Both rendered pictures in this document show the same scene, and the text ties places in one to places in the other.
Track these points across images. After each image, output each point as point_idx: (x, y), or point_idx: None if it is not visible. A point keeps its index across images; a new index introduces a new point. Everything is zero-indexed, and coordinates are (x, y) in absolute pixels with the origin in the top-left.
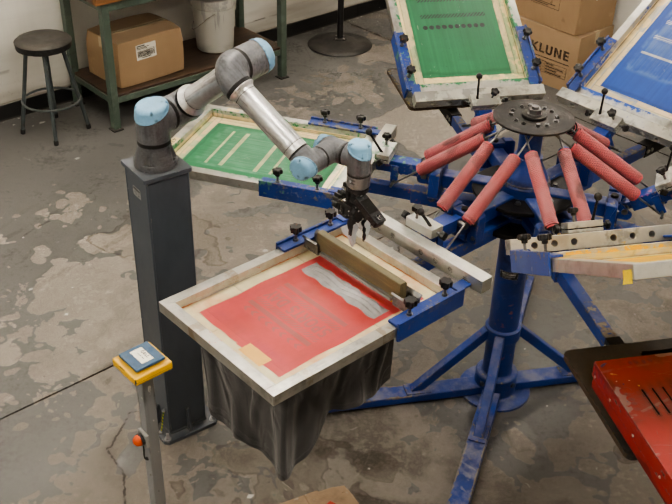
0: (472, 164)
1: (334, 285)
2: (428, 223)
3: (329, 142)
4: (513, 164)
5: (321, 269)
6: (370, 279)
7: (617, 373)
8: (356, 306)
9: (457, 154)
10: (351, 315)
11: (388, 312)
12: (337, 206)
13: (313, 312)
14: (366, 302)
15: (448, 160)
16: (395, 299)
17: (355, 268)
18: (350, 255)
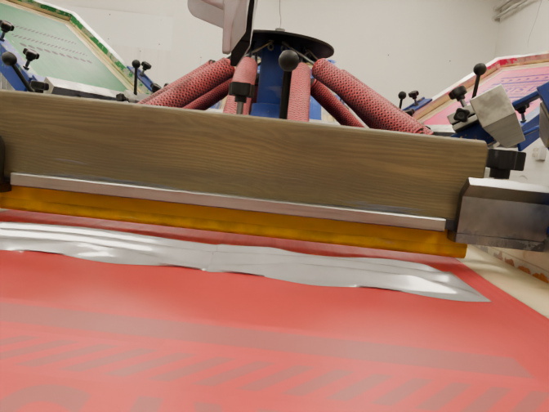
0: (246, 79)
1: (169, 248)
2: (287, 109)
3: None
4: (309, 73)
5: (46, 225)
6: (314, 187)
7: None
8: (361, 284)
9: (194, 89)
10: (419, 316)
11: (462, 275)
12: None
13: (238, 377)
14: (369, 263)
15: (179, 101)
16: (478, 209)
17: (225, 172)
18: (197, 120)
